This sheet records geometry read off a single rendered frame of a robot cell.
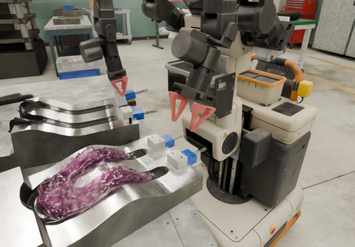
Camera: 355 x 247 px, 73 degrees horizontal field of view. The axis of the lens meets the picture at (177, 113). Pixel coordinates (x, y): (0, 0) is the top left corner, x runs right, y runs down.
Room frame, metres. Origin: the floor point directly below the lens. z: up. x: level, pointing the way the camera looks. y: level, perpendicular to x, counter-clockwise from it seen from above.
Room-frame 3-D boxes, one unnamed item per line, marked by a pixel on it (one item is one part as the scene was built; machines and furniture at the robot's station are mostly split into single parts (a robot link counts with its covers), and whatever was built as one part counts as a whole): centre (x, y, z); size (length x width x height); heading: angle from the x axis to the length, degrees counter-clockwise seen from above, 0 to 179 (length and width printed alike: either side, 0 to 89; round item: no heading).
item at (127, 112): (0.80, 0.14, 0.89); 0.13 x 0.05 x 0.05; 111
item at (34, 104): (0.75, 0.40, 0.92); 0.35 x 0.16 x 0.09; 111
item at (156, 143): (0.67, 0.03, 0.86); 0.13 x 0.05 x 0.05; 128
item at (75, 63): (3.75, 1.57, 0.28); 0.61 x 0.41 x 0.15; 111
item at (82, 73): (3.75, 1.57, 0.11); 0.61 x 0.41 x 0.22; 111
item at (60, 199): (0.46, 0.21, 0.90); 0.26 x 0.18 x 0.08; 128
